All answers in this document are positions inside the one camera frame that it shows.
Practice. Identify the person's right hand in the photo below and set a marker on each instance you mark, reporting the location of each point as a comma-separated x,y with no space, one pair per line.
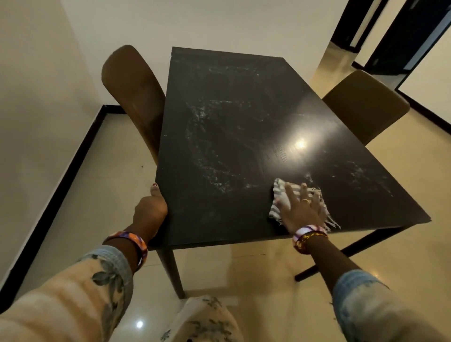
303,215

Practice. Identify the person's left hand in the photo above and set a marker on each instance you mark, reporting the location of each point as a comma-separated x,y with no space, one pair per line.
151,215

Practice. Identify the striped cloth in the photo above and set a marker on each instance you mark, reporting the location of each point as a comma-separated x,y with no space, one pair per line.
278,190

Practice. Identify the brown chair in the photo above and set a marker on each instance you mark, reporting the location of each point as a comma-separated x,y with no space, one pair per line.
134,95
366,105

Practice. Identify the person's left forearm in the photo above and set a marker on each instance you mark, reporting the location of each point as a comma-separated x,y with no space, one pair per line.
53,299

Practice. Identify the person's right forearm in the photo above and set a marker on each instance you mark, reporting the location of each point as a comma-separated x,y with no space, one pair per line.
370,306

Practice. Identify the person's floral cream garment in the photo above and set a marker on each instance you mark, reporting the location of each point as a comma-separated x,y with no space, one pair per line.
201,320

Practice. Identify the white purple bangle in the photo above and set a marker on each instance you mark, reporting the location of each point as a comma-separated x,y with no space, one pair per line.
304,230

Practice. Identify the orange purple bangle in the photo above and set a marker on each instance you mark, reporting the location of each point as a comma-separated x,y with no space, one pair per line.
134,239

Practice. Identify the black table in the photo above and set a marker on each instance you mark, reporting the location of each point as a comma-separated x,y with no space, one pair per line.
246,105

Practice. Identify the dark door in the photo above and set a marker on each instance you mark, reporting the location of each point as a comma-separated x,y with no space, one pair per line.
405,35

